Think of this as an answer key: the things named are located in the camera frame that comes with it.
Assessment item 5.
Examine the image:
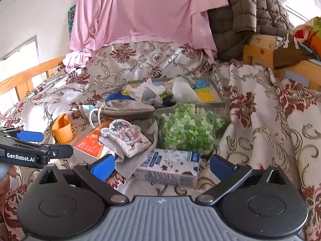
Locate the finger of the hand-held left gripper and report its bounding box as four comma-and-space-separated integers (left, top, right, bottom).
0, 128, 45, 142

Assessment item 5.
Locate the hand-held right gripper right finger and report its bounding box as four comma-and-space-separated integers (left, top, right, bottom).
195, 154, 291, 205

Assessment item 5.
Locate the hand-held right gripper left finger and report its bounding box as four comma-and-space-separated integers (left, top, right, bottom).
38, 154, 129, 205

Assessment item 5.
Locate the orange plastic cup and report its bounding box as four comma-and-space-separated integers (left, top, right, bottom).
51, 114, 74, 143

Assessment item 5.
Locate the sparkly cartoon character pouch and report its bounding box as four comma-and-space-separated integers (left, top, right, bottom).
100, 119, 152, 158

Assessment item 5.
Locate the grey cloth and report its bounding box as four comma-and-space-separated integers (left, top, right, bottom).
114, 117, 158, 180

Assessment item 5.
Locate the white blue tissue packet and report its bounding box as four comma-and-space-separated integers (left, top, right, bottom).
78, 104, 97, 118

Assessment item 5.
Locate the grey drawstring pouch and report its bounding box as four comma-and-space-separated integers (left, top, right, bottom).
86, 100, 156, 128

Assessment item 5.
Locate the grey tray with colourful picture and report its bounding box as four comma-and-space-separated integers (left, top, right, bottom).
122, 77, 227, 114

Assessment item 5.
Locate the clear plastic bag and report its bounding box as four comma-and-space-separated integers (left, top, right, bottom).
166, 75, 201, 103

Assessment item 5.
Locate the person's left hand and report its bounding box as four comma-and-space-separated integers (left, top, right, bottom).
0, 164, 17, 195

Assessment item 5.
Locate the orange and white box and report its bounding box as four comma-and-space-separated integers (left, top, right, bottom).
73, 120, 116, 160

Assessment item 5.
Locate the bag of green white pieces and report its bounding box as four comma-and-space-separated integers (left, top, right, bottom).
157, 102, 230, 153

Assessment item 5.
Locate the white blue milk carton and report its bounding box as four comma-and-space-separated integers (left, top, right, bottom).
133, 149, 201, 189

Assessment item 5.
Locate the floral satin blanket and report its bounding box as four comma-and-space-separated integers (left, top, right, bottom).
0, 40, 321, 241

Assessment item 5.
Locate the dark blue bag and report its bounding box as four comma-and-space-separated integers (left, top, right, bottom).
104, 92, 131, 103

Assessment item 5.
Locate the olive cloth with white print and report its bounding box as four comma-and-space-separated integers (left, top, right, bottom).
272, 33, 316, 69

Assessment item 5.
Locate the brown quilted jacket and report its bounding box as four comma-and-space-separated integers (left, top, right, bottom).
207, 0, 295, 62

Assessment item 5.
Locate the pink hanging sheet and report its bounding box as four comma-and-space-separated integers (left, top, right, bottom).
69, 0, 229, 74

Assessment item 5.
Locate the colourful patterned cloth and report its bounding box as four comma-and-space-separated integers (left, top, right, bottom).
293, 16, 321, 61

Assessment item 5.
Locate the wooden bed rail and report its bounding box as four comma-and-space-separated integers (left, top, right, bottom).
0, 56, 66, 101

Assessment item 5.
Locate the teal wall poster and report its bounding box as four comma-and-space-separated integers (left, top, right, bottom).
67, 4, 77, 28

